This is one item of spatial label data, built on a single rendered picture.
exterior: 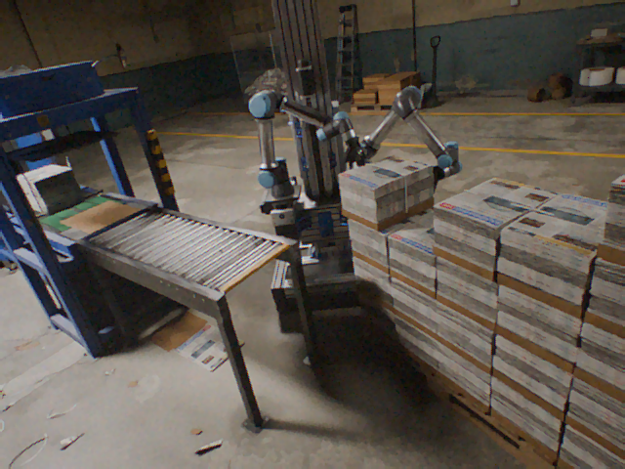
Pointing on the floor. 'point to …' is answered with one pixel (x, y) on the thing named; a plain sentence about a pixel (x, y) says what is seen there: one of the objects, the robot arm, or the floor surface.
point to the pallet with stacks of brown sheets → (383, 90)
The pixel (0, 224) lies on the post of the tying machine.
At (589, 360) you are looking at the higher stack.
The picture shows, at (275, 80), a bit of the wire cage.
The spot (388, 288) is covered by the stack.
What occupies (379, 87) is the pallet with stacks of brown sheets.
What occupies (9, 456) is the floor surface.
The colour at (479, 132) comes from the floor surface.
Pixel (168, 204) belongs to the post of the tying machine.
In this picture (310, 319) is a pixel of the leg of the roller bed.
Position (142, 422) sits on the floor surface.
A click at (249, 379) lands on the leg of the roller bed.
